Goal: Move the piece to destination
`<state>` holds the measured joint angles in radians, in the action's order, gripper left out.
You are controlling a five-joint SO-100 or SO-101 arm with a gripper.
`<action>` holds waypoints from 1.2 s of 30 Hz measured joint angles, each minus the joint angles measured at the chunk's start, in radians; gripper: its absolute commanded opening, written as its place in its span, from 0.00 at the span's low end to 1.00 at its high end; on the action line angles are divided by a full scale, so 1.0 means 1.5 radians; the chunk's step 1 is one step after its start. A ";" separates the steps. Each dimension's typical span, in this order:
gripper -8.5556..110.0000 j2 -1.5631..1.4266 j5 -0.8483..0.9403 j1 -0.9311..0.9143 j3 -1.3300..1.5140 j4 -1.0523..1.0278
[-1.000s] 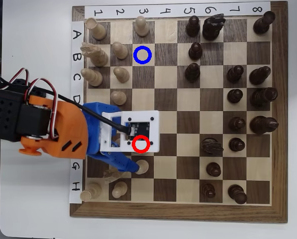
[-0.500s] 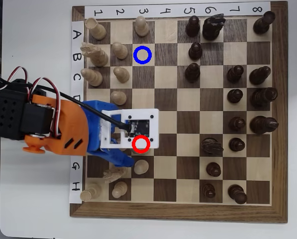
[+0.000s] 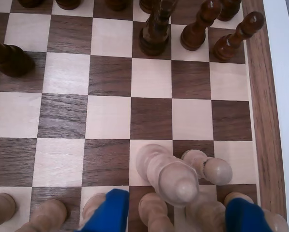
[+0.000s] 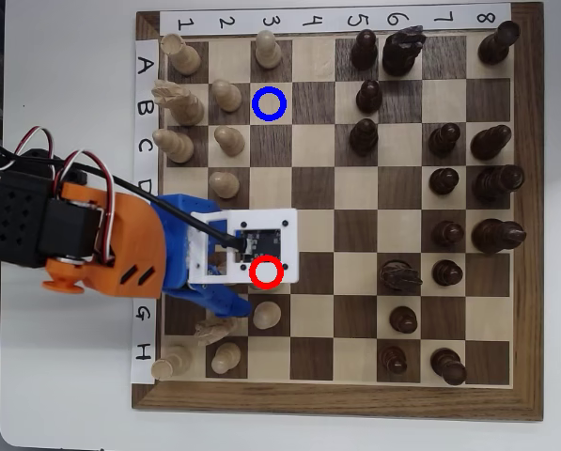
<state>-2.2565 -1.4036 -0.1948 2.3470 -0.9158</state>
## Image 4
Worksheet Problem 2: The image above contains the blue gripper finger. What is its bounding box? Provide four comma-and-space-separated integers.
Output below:
163, 283, 254, 319

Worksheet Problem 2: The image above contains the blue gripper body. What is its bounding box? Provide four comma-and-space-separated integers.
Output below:
155, 193, 222, 295

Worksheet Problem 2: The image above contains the light wooden knight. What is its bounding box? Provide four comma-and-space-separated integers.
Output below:
151, 79, 206, 127
194, 313, 240, 348

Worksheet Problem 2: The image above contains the light wooden pawn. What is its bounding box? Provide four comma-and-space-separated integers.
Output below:
208, 171, 241, 200
210, 78, 243, 114
252, 300, 282, 330
254, 30, 283, 70
212, 125, 246, 158
210, 341, 242, 376

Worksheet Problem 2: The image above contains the light wooden rook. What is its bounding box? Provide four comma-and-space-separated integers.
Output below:
150, 345, 194, 381
160, 32, 202, 76

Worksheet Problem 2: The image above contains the light wooden bishop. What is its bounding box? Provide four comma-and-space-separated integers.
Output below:
151, 129, 195, 164

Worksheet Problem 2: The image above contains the wooden chessboard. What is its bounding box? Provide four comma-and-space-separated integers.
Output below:
131, 2, 544, 422

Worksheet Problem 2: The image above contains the white letter label strip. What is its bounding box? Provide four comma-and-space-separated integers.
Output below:
129, 39, 161, 385

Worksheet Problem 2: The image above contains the dark wooden knight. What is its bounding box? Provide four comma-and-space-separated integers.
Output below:
379, 260, 424, 295
382, 25, 426, 78

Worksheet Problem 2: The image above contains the dark wooden pawn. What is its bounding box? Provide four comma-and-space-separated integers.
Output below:
429, 167, 460, 196
351, 28, 380, 71
355, 78, 383, 115
378, 346, 409, 376
428, 122, 461, 158
431, 259, 464, 288
430, 220, 465, 249
388, 305, 419, 335

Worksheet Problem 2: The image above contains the dark wooden bishop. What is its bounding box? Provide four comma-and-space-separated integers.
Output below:
470, 124, 514, 162
349, 117, 380, 158

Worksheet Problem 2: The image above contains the dark wooden rook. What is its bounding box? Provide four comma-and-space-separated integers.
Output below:
476, 20, 522, 66
429, 347, 468, 387

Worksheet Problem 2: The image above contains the white number label strip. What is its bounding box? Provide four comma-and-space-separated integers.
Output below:
159, 3, 512, 35

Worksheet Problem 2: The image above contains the dark wooden king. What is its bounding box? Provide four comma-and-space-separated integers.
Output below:
471, 218, 528, 256

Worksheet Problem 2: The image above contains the dark wooden queen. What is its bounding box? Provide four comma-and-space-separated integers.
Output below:
471, 163, 526, 204

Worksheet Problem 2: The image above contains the black camera cable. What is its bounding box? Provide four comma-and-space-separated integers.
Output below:
0, 145, 252, 254

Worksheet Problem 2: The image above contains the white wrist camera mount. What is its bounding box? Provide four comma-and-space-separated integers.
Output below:
188, 208, 301, 287

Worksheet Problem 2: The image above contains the red white black servo wire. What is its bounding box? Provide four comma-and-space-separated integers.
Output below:
13, 124, 56, 166
53, 148, 117, 265

